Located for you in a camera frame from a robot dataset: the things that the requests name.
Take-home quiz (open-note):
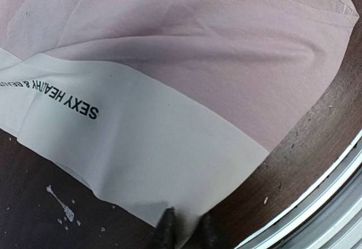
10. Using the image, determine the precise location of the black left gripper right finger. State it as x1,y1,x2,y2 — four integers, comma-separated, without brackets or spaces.
199,212,232,249

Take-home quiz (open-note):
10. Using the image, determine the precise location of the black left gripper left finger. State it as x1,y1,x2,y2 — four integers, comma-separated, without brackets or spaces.
149,207,176,249

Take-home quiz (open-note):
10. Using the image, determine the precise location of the pink and white underwear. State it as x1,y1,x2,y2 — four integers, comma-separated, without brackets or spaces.
1,0,359,238

